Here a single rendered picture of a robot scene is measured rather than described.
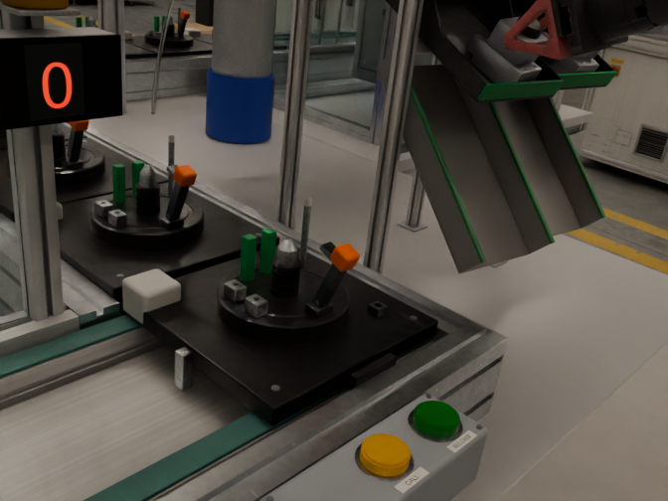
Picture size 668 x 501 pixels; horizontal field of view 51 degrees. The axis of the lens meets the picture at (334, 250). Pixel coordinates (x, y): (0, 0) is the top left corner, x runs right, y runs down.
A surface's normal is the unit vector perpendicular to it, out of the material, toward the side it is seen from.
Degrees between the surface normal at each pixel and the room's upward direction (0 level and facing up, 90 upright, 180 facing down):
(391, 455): 0
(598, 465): 0
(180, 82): 90
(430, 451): 0
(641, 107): 90
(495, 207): 45
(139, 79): 90
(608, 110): 90
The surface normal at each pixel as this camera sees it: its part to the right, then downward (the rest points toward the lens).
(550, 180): 0.49, -0.35
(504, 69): -0.71, 0.29
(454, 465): 0.72, 0.36
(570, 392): 0.11, -0.90
